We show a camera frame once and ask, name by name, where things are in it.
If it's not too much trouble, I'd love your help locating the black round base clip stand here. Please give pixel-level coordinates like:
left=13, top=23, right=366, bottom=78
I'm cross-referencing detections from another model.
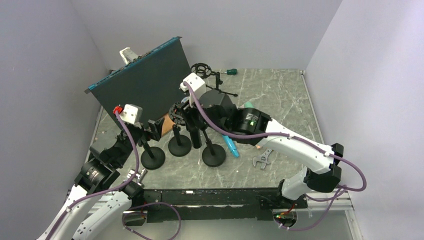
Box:
left=138, top=133, right=166, bottom=170

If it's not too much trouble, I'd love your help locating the mint green microphone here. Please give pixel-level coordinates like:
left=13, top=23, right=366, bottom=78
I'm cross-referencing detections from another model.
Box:
left=243, top=101, right=254, bottom=109

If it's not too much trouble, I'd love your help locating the white bracket behind board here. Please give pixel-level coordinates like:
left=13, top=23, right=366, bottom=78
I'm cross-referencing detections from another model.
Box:
left=119, top=47, right=139, bottom=65

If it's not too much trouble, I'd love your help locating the dark teal-edged board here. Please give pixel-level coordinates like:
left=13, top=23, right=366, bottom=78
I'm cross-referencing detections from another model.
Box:
left=85, top=36, right=191, bottom=125

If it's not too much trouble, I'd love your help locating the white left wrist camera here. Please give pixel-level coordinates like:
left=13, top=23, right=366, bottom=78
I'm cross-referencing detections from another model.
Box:
left=112, top=104, right=143, bottom=126

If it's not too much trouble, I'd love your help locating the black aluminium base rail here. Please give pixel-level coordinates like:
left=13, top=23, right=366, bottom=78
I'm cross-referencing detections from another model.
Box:
left=66, top=187, right=352, bottom=223

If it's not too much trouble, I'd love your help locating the green handle screwdriver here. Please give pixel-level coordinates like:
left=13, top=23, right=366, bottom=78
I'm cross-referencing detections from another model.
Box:
left=221, top=68, right=238, bottom=75

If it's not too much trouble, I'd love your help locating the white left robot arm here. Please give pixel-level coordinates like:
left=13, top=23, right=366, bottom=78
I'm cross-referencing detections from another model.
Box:
left=39, top=119, right=164, bottom=240

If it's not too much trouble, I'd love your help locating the silver black microphone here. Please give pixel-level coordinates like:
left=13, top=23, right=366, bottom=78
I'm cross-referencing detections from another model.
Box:
left=181, top=96, right=202, bottom=149

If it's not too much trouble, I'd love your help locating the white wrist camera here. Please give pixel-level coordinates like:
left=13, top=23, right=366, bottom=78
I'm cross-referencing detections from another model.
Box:
left=112, top=104, right=143, bottom=126
left=179, top=72, right=207, bottom=107

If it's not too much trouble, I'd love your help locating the red handle adjustable wrench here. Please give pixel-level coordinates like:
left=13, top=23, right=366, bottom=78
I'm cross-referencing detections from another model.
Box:
left=252, top=148, right=273, bottom=170

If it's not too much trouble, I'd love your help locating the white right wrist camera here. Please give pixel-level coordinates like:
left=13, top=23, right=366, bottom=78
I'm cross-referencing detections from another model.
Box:
left=179, top=72, right=207, bottom=107

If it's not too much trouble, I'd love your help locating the blue microphone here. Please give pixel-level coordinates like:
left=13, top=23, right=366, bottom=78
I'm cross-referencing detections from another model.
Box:
left=222, top=135, right=240, bottom=158

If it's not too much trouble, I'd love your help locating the wooden block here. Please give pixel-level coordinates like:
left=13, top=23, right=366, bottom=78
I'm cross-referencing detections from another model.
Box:
left=161, top=114, right=175, bottom=137

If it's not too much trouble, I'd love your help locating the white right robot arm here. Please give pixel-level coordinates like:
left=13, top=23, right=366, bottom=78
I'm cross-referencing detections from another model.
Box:
left=183, top=86, right=342, bottom=208

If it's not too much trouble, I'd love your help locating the black tripod shock mount stand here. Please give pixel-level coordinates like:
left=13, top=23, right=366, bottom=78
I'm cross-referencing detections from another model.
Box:
left=190, top=62, right=238, bottom=97

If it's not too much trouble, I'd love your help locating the black round base shock mount stand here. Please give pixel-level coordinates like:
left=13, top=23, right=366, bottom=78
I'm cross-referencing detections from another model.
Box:
left=168, top=102, right=192, bottom=157

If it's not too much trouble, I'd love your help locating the chrome metal fitting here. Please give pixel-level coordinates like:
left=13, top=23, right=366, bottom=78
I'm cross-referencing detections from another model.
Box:
left=127, top=168, right=148, bottom=186

